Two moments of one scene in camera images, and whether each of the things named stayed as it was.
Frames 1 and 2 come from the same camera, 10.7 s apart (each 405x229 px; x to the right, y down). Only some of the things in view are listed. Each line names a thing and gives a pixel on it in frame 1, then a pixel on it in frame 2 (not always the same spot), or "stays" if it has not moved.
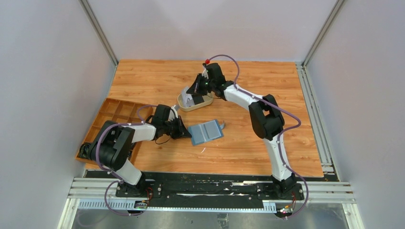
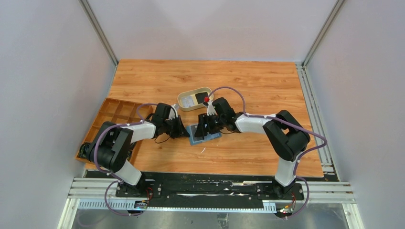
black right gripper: [197, 86] to [208, 125]
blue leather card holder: [206, 131] stays
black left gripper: [176, 128] stays
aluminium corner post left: [99, 30] stays
